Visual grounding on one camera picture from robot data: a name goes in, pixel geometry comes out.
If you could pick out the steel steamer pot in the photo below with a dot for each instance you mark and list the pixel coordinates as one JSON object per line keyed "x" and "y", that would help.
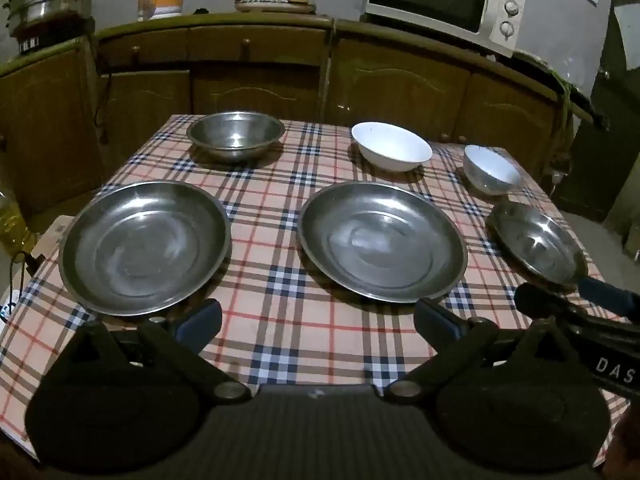
{"x": 50, "y": 0}

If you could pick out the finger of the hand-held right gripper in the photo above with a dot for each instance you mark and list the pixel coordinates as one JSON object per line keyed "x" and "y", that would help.
{"x": 607, "y": 296}
{"x": 545, "y": 302}

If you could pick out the wide white bowl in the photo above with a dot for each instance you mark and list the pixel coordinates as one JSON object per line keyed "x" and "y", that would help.
{"x": 390, "y": 145}

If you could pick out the cooking oil bottle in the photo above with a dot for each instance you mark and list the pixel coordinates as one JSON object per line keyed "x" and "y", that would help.
{"x": 12, "y": 230}

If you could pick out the dark long rod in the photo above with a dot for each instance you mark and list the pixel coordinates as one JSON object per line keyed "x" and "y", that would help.
{"x": 590, "y": 110}

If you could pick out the deep white bowl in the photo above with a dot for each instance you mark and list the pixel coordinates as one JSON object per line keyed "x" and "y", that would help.
{"x": 487, "y": 167}

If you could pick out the cardboard box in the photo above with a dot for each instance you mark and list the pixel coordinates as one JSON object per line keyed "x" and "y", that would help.
{"x": 50, "y": 240}

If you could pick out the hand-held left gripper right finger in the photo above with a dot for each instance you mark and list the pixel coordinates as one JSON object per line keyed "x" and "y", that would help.
{"x": 435, "y": 320}

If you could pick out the small steel plate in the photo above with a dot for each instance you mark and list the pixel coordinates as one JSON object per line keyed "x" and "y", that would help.
{"x": 537, "y": 242}

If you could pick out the dark green door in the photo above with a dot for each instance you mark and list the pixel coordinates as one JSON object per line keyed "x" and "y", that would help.
{"x": 600, "y": 135}

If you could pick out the green vegetable stalks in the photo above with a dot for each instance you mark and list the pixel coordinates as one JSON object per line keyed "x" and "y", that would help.
{"x": 557, "y": 80}

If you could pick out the white paper sheet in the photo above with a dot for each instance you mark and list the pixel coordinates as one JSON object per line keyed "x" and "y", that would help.
{"x": 631, "y": 35}

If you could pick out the wooden cabinet with arched doors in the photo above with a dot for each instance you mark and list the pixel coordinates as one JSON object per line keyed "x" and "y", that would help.
{"x": 400, "y": 85}

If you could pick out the steel bowl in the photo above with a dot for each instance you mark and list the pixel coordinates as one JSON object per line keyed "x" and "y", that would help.
{"x": 235, "y": 132}

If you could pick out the large steel plate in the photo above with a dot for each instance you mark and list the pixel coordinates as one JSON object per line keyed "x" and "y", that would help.
{"x": 380, "y": 240}
{"x": 145, "y": 250}

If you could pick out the grey metal valve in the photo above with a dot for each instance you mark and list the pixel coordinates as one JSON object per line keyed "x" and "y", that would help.
{"x": 555, "y": 175}

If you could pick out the plaid tablecloth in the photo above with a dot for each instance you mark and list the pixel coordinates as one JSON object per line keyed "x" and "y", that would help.
{"x": 280, "y": 200}

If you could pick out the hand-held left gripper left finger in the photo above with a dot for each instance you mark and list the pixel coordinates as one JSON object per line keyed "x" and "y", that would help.
{"x": 202, "y": 317}

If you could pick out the wooden corner cabinet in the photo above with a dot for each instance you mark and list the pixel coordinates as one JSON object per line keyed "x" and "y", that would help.
{"x": 45, "y": 125}

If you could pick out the black stove burner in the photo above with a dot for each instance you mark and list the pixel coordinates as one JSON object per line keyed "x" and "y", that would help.
{"x": 35, "y": 42}

